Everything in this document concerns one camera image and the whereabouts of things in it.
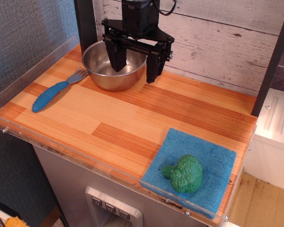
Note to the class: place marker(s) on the left dark vertical post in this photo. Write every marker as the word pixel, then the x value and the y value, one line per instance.
pixel 86 23

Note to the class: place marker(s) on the stainless steel pot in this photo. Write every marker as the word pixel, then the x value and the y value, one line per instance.
pixel 96 61

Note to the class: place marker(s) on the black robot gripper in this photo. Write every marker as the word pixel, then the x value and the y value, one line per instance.
pixel 138 30

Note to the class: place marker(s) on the green plastic broccoli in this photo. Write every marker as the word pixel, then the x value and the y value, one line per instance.
pixel 186 175

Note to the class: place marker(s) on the clear acrylic table guard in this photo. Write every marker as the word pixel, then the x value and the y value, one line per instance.
pixel 119 133

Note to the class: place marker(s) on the right dark vertical post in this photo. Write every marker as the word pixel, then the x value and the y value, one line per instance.
pixel 270 72

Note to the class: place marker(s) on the blue terry cloth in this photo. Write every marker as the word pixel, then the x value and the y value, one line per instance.
pixel 217 163

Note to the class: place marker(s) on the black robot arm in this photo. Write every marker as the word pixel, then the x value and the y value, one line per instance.
pixel 137 2

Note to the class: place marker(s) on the grey toy fridge cabinet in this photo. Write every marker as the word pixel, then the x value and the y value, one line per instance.
pixel 89 198

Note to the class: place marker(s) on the yellow black object corner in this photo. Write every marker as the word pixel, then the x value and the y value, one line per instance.
pixel 6 213

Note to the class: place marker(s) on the white ribbed cabinet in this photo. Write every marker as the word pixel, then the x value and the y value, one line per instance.
pixel 264 159

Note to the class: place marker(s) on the dark vertical post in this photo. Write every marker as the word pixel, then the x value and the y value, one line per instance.
pixel 270 72
pixel 86 23

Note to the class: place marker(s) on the blue handled metal fork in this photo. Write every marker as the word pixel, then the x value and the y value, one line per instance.
pixel 45 98

